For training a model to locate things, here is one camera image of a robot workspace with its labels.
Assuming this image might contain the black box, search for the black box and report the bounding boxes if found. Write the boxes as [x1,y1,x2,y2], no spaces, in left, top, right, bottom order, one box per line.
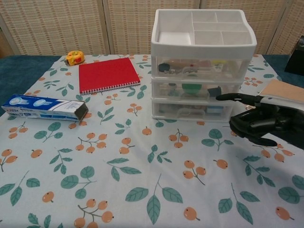
[284,35,304,74]

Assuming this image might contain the small dark blue block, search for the small dark blue block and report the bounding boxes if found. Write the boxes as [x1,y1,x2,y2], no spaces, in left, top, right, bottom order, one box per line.
[208,86,221,97]

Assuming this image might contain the green ball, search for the green ball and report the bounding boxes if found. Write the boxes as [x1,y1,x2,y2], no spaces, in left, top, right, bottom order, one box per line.
[181,82,202,95]

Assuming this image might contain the white plastic drawer organizer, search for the white plastic drawer organizer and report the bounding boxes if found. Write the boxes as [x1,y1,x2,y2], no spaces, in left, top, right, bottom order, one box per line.
[151,9,258,122]

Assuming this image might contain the clear plastic bottom drawer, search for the clear plastic bottom drawer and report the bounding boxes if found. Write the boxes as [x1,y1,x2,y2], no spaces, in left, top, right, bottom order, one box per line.
[153,101,238,121]

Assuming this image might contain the yellow tape measure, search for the yellow tape measure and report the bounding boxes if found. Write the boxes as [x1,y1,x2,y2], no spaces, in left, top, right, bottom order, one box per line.
[65,50,86,66]

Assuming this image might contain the blue toothpaste box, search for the blue toothpaste box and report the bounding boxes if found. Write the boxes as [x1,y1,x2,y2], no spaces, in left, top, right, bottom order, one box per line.
[1,94,89,124]

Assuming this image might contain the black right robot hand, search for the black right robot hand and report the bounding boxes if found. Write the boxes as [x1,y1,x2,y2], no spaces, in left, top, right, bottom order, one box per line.
[215,93,304,151]

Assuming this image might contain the clear plastic top drawer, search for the clear plastic top drawer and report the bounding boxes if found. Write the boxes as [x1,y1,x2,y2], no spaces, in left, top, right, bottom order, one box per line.
[153,56,247,79]

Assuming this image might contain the brown kraft paper notebook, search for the brown kraft paper notebook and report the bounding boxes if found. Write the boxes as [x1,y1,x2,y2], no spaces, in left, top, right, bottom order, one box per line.
[257,79,304,105]

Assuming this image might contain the floral fruit print tablecloth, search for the floral fruit print tablecloth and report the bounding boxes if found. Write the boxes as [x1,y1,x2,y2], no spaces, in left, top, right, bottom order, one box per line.
[0,54,304,228]

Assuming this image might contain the red spiral notebook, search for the red spiral notebook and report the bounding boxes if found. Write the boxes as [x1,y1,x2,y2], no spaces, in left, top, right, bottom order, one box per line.
[78,57,142,96]

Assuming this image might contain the beige woven screen panel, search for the beige woven screen panel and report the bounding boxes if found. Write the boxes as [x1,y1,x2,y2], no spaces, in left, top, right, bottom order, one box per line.
[103,0,205,56]
[268,0,304,55]
[200,0,292,55]
[0,0,111,57]

